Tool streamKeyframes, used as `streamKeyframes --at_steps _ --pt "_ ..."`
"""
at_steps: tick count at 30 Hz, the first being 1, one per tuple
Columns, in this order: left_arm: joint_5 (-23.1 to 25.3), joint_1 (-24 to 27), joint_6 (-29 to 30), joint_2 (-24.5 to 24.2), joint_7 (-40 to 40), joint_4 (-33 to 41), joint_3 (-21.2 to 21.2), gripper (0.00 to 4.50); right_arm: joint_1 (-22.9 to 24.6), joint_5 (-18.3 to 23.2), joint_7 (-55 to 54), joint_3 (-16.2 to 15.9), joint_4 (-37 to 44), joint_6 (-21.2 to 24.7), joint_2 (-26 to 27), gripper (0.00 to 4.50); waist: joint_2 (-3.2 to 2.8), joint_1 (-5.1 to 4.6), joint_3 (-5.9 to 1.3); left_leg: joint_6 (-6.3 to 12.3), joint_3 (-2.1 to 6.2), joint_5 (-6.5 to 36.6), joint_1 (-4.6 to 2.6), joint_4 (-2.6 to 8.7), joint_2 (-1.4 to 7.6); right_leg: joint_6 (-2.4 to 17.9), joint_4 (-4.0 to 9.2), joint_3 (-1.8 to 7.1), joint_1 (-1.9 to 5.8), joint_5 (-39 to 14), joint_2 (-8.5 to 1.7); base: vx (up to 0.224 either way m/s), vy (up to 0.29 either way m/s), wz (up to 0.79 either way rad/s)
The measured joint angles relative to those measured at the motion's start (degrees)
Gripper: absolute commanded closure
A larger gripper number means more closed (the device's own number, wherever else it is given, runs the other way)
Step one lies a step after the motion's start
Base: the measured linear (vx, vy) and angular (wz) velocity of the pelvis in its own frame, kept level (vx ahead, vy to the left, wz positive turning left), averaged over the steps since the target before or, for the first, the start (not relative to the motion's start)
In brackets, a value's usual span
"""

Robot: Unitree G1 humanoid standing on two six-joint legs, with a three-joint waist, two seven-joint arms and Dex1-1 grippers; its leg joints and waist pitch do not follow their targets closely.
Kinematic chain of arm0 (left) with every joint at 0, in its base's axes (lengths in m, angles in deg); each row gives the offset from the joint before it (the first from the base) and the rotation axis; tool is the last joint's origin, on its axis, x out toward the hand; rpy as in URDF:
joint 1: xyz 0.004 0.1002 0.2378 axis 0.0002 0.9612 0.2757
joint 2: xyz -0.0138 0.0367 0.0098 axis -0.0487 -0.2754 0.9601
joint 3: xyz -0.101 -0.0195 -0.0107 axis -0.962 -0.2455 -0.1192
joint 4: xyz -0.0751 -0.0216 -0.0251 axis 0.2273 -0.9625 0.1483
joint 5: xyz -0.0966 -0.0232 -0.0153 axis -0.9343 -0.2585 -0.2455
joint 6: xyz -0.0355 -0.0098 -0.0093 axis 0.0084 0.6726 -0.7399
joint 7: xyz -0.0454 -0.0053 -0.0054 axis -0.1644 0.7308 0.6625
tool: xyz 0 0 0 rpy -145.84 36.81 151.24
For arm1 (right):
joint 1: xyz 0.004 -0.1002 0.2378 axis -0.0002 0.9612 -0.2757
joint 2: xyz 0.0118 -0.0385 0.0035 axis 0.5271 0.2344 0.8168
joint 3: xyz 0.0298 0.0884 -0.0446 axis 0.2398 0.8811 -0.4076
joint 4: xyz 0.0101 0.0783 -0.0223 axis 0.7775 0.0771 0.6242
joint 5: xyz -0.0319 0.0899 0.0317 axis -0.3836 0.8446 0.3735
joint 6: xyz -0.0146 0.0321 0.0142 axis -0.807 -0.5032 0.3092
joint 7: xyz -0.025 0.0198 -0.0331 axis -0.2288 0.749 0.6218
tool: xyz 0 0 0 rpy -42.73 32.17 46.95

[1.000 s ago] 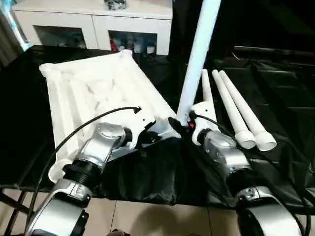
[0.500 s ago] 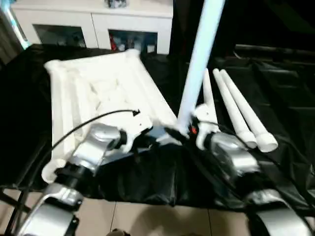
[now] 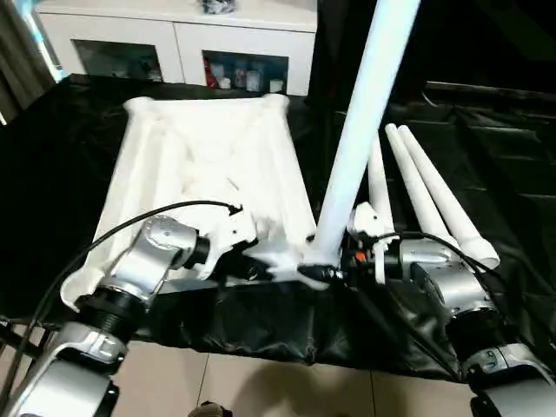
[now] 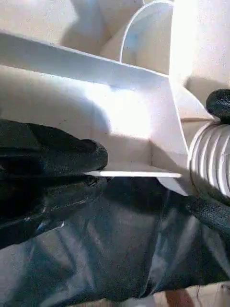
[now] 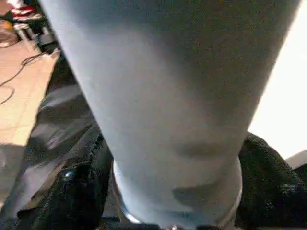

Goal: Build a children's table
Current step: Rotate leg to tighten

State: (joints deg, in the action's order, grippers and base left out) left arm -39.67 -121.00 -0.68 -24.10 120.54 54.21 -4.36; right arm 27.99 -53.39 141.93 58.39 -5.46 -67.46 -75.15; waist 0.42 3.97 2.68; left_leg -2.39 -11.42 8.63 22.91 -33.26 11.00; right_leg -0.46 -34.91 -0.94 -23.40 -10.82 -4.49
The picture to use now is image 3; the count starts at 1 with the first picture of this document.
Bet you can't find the black backdrop cloth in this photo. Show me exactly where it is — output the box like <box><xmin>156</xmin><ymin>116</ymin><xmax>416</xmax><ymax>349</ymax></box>
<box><xmin>312</xmin><ymin>0</ymin><xmax>556</xmax><ymax>99</ymax></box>

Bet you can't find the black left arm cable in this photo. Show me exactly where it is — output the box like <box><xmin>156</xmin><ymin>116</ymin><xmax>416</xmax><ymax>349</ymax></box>
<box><xmin>0</xmin><ymin>199</ymin><xmax>242</xmax><ymax>409</ymax></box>

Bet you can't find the black horizontal bar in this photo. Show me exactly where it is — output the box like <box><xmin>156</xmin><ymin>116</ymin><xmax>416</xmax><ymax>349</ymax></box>
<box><xmin>423</xmin><ymin>81</ymin><xmax>556</xmax><ymax>103</ymax></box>

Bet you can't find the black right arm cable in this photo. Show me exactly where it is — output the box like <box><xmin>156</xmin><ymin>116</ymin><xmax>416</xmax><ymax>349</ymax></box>
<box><xmin>371</xmin><ymin>232</ymin><xmax>487</xmax><ymax>275</ymax></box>

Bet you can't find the white plastic table leg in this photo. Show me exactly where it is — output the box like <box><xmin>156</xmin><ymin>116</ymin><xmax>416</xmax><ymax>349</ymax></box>
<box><xmin>385</xmin><ymin>123</ymin><xmax>462</xmax><ymax>247</ymax></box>
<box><xmin>303</xmin><ymin>0</ymin><xmax>421</xmax><ymax>267</ymax></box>
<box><xmin>367</xmin><ymin>138</ymin><xmax>397</xmax><ymax>238</ymax></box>
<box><xmin>397</xmin><ymin>125</ymin><xmax>500</xmax><ymax>268</ymax></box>

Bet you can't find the white glass-door cabinet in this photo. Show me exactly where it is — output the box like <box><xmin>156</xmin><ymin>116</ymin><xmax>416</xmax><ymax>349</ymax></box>
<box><xmin>36</xmin><ymin>0</ymin><xmax>318</xmax><ymax>96</ymax></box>

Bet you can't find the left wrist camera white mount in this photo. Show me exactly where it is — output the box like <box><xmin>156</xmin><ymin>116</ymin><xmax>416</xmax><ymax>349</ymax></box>
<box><xmin>197</xmin><ymin>203</ymin><xmax>261</xmax><ymax>283</ymax></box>

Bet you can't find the black metal table frame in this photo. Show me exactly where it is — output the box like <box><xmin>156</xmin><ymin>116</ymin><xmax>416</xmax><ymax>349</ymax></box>
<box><xmin>0</xmin><ymin>319</ymin><xmax>57</xmax><ymax>361</ymax></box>

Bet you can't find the pale blue white pole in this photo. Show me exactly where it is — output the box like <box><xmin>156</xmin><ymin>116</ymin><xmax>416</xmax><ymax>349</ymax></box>
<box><xmin>25</xmin><ymin>0</ymin><xmax>66</xmax><ymax>83</ymax></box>

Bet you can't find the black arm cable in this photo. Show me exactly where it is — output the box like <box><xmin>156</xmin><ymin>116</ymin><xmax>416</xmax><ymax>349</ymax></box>
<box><xmin>0</xmin><ymin>199</ymin><xmax>242</xmax><ymax>409</ymax></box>
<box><xmin>371</xmin><ymin>232</ymin><xmax>487</xmax><ymax>275</ymax></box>

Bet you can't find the dark brown round object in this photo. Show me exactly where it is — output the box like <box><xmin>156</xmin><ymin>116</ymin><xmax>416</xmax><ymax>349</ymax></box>
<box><xmin>193</xmin><ymin>401</ymin><xmax>235</xmax><ymax>417</ymax></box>

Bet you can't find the dark object on cabinet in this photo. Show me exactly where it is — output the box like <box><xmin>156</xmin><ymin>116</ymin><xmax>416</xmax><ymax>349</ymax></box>
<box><xmin>200</xmin><ymin>0</ymin><xmax>239</xmax><ymax>14</ymax></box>

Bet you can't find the grey brown curtain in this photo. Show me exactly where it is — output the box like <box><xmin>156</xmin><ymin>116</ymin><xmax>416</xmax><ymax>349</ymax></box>
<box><xmin>0</xmin><ymin>0</ymin><xmax>56</xmax><ymax>125</ymax></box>

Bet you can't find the black glossy mat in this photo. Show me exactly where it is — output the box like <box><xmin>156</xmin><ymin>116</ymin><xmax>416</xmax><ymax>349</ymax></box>
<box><xmin>0</xmin><ymin>73</ymin><xmax>556</xmax><ymax>383</ymax></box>

